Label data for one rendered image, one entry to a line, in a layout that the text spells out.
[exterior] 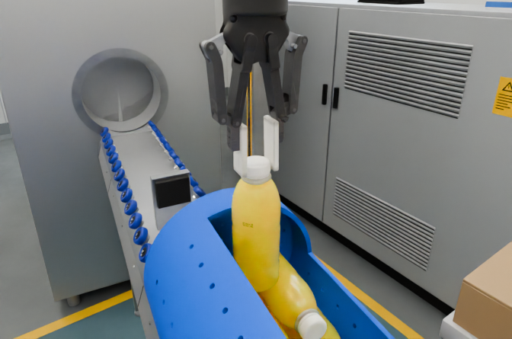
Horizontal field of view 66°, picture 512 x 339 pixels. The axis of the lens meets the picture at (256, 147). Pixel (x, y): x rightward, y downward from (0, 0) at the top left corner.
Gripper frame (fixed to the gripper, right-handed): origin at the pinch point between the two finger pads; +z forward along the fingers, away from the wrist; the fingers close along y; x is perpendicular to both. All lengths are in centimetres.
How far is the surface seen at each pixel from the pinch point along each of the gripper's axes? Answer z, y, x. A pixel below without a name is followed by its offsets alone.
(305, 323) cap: 23.6, -3.1, 9.0
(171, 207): 35, 2, -49
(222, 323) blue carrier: 14.5, 10.0, 12.3
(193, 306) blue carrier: 16.1, 11.7, 6.8
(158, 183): 27, 5, -48
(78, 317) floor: 133, 37, -131
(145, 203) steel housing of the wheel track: 41, 6, -66
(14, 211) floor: 133, 74, -258
